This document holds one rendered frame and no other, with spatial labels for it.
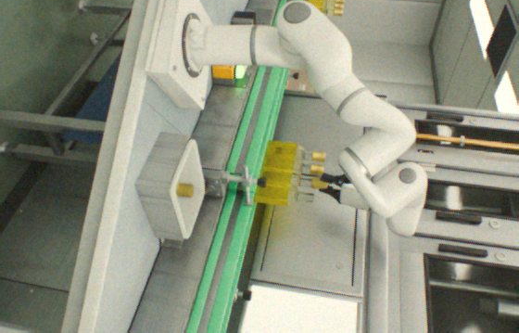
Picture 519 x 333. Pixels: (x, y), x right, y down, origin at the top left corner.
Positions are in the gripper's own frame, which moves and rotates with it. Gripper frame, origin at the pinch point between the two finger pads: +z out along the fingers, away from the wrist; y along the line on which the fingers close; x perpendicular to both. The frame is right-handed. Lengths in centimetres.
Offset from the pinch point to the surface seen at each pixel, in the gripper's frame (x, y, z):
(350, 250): 12.0, -13.0, -13.8
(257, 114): -7.9, 12.4, 27.8
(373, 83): -459, -320, 57
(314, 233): 10.7, -13.2, -1.1
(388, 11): -578, -265, 76
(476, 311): 13, -17, -53
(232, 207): 22.6, 3.6, 21.5
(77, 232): 43, -16, 72
